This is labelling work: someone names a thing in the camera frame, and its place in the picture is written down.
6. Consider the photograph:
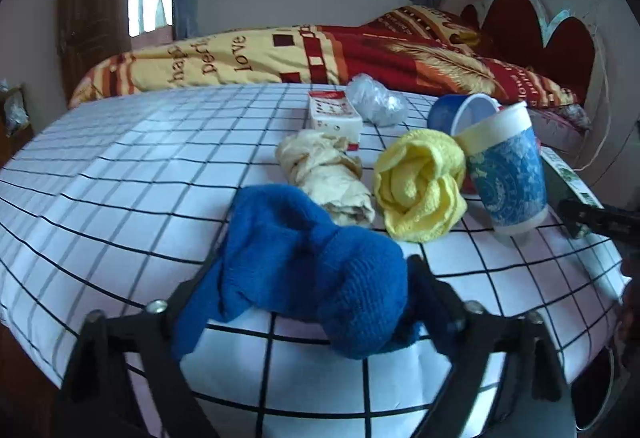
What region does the wooden door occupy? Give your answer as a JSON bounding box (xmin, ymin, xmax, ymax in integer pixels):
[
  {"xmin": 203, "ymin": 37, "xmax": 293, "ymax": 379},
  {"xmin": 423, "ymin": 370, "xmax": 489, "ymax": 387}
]
[{"xmin": 60, "ymin": 0, "xmax": 126, "ymax": 103}]

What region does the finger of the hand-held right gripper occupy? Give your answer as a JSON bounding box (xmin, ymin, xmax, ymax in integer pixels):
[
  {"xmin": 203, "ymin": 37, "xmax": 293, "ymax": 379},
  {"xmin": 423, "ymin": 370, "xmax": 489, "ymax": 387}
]
[{"xmin": 556, "ymin": 198, "xmax": 640, "ymax": 241}]

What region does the white checked tablecloth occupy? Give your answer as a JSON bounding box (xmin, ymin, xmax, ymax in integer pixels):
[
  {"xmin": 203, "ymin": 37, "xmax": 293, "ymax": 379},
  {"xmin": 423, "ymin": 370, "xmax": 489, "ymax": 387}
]
[{"xmin": 0, "ymin": 82, "xmax": 626, "ymax": 438}]

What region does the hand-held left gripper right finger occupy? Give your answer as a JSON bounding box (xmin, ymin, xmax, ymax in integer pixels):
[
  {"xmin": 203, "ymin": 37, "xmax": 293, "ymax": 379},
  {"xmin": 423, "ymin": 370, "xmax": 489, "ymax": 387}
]
[{"xmin": 405, "ymin": 255, "xmax": 576, "ymax": 438}]

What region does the black trash bin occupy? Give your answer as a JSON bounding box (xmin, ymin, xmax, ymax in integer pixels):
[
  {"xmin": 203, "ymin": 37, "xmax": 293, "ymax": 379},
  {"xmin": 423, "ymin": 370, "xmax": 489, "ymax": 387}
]
[{"xmin": 570, "ymin": 343, "xmax": 632, "ymax": 434}]

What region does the blue knitted cloth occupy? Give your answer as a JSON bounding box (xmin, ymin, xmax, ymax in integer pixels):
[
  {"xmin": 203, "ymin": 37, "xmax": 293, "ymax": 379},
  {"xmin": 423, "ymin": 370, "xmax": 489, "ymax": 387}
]
[{"xmin": 172, "ymin": 184, "xmax": 426, "ymax": 361}]

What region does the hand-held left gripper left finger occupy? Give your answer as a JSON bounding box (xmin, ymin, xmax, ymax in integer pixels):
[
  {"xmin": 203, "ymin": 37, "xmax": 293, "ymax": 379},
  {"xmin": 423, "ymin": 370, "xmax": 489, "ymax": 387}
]
[{"xmin": 55, "ymin": 255, "xmax": 236, "ymax": 438}]

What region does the white and red box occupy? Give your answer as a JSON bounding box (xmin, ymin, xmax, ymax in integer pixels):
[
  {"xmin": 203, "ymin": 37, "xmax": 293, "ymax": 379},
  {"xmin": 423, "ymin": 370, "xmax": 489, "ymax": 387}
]
[{"xmin": 306, "ymin": 90, "xmax": 364, "ymax": 153}]

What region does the clear crumpled plastic bag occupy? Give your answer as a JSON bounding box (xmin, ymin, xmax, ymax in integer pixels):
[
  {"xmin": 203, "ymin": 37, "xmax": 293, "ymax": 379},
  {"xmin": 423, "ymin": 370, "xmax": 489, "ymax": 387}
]
[{"xmin": 345, "ymin": 74, "xmax": 410, "ymax": 126}]

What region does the beige cloth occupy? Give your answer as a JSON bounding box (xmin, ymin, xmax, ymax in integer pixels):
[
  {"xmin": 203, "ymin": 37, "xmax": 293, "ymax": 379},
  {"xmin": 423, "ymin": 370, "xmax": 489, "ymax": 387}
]
[{"xmin": 276, "ymin": 129, "xmax": 377, "ymax": 227}]

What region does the yellow cloth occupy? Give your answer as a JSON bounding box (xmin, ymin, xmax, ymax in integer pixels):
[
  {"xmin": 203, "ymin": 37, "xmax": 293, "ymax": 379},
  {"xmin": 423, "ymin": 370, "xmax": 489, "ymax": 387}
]
[{"xmin": 374, "ymin": 129, "xmax": 468, "ymax": 243}]

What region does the floral mattress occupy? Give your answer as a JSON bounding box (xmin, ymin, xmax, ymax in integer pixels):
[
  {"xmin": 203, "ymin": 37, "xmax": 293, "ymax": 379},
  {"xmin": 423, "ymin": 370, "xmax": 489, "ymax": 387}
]
[{"xmin": 527, "ymin": 105, "xmax": 593, "ymax": 143}]

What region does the red heart-shaped headboard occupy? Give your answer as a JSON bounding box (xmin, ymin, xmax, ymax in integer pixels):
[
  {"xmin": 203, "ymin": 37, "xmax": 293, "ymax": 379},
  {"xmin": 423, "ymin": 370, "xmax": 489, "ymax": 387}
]
[{"xmin": 460, "ymin": 0, "xmax": 601, "ymax": 103}]

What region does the long white cable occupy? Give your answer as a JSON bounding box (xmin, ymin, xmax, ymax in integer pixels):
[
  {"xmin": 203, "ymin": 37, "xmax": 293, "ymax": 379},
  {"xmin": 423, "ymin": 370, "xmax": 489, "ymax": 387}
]
[{"xmin": 575, "ymin": 0, "xmax": 616, "ymax": 173}]

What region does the red and yellow printed blanket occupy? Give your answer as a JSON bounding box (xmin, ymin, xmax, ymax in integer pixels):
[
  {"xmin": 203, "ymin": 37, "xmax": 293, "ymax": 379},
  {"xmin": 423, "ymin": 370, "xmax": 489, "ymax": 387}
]
[{"xmin": 67, "ymin": 5, "xmax": 586, "ymax": 111}]

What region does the plain blue paper cup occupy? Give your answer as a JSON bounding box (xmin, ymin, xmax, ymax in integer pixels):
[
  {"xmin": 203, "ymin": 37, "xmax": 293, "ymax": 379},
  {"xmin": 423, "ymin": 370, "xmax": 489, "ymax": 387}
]
[{"xmin": 427, "ymin": 92, "xmax": 501, "ymax": 139}]

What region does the pale bundled bag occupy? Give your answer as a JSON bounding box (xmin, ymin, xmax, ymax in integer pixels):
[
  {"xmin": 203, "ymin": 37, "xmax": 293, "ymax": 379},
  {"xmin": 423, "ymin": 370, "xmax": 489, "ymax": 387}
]
[{"xmin": 0, "ymin": 78, "xmax": 28, "ymax": 139}]

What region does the blue patterned paper cup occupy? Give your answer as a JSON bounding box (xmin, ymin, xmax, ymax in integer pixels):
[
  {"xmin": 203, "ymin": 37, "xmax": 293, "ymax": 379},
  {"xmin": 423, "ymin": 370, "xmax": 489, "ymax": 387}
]
[{"xmin": 452, "ymin": 101, "xmax": 548, "ymax": 237}]

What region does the green box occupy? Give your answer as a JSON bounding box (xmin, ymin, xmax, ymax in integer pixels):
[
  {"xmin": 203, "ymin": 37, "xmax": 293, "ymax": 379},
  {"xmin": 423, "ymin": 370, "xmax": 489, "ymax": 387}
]
[{"xmin": 539, "ymin": 145, "xmax": 628, "ymax": 303}]

